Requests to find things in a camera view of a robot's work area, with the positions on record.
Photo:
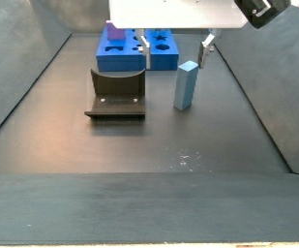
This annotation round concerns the purple rectangular block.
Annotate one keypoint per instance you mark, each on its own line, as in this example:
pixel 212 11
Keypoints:
pixel 115 33

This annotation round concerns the white gripper mounting plate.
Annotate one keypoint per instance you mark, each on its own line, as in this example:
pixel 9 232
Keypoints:
pixel 176 14

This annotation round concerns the blue shape sorter board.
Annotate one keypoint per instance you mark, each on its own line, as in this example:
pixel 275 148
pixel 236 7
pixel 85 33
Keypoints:
pixel 119 55

